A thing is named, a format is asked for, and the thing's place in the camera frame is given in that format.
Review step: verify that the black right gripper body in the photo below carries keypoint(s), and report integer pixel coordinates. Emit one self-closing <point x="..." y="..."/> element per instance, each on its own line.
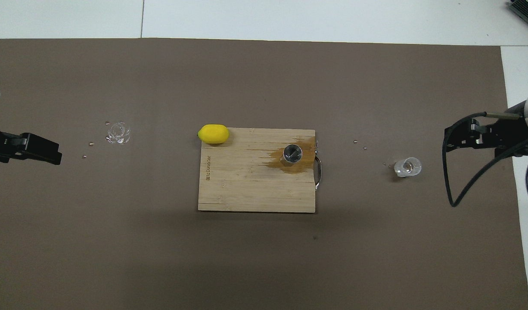
<point x="505" y="135"/>

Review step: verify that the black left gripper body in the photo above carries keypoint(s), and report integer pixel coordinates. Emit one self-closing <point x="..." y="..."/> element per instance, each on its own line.
<point x="1" y="146"/>

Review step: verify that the small clear glass cup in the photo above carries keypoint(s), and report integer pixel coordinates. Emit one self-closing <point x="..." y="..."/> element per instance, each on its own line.
<point x="408" y="167"/>

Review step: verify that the steel double jigger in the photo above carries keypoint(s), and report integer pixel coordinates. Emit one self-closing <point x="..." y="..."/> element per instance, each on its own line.
<point x="292" y="154"/>

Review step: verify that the clear glass cup left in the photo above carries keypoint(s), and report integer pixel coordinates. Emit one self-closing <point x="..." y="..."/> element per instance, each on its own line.
<point x="118" y="132"/>

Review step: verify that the grey ribbed device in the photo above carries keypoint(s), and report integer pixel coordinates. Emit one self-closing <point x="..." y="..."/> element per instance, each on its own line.
<point x="526" y="10"/>

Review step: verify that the yellow lemon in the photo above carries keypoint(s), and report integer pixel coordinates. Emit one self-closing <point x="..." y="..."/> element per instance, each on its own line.
<point x="213" y="134"/>

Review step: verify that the brown table mat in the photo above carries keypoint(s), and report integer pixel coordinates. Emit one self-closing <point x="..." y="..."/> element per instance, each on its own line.
<point x="246" y="77"/>

